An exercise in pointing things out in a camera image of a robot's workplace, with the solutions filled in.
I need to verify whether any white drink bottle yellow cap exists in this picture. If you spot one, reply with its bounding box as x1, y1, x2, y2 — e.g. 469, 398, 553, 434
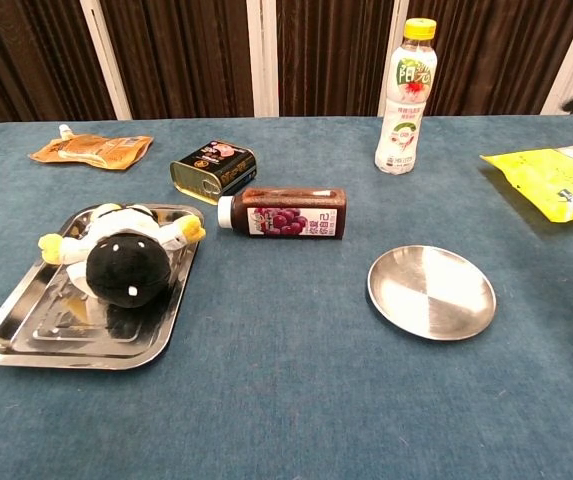
374, 17, 439, 175

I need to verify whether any rectangular steel tray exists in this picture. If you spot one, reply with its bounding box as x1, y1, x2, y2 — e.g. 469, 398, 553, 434
0, 202, 205, 371

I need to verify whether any blue felt table cover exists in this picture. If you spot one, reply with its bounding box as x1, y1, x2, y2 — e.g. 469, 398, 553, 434
0, 113, 573, 480

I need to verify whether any round white plate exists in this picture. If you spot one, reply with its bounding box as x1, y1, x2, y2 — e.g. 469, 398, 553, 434
366, 244, 497, 342

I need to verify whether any yellow snack bag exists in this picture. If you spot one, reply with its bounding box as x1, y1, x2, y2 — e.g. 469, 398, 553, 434
480, 141, 573, 224

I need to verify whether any black white plush toy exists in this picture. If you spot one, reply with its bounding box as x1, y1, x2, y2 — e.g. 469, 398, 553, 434
38, 202, 207, 307

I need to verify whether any dark brown pleated curtain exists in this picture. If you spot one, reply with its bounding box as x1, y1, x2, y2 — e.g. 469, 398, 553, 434
0, 0, 573, 126

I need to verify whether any orange spout pouch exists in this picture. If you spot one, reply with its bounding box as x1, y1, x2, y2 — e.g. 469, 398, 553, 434
29, 123, 154, 171

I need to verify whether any black tin can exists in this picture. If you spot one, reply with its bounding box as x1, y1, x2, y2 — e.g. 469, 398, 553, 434
169, 138, 258, 206

